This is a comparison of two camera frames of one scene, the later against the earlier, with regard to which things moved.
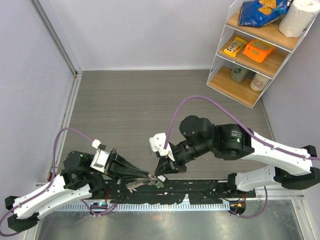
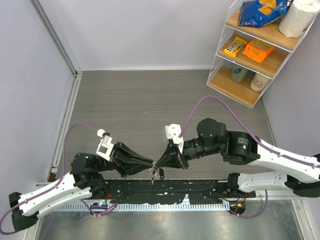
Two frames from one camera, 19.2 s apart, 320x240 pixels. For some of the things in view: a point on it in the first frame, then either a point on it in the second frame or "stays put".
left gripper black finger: [126, 176] to [129, 167]
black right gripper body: [183, 152] stays put
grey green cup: [238, 73] stays put
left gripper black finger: [120, 165] to [123, 151]
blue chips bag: [256, 13] stays put
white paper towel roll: [297, 17] stays put
